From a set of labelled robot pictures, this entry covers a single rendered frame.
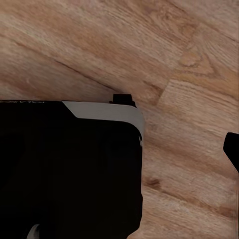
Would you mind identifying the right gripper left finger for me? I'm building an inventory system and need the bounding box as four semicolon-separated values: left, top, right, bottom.
0;132;26;192

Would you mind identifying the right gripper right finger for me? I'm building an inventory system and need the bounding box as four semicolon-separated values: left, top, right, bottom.
223;132;239;172

